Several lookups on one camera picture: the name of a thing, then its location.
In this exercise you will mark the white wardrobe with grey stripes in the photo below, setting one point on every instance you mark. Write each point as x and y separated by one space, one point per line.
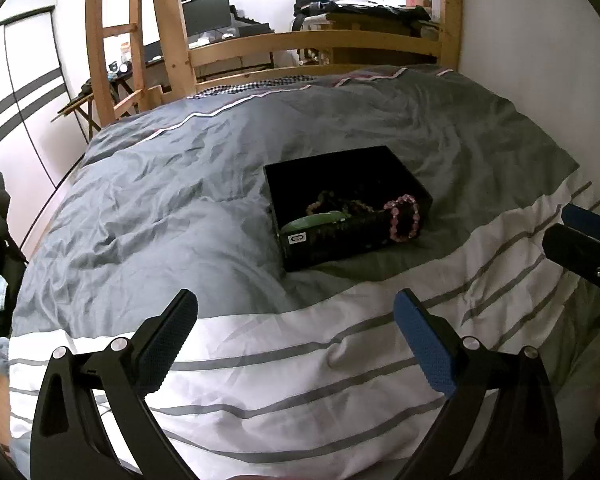
25 110

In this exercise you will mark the wooden ladder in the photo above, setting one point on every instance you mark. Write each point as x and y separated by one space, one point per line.
100 35

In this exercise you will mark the wooden desk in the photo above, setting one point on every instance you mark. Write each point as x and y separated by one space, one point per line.
215 42

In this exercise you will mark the wooden bed frame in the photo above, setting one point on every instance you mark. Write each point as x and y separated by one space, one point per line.
330 42

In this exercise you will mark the green jade bangle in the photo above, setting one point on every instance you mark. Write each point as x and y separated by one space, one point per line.
315 221

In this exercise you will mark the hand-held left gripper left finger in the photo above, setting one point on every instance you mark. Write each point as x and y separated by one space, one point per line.
167 345

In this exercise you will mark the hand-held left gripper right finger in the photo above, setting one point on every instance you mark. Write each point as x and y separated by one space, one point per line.
427 350

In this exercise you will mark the checkered bed sheet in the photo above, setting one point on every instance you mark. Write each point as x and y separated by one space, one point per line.
240 87

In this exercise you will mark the wooden folding table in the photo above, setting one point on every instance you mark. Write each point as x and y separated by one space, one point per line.
87 105

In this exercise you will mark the grey white striped duvet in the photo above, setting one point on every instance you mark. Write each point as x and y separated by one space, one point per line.
180 210

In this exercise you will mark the black jewelry box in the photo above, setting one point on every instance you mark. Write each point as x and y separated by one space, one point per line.
330 250

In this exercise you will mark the black computer monitor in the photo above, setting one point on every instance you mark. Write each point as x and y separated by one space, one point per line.
206 12

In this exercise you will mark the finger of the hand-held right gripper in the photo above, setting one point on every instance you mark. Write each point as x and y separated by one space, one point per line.
587 221
580 255

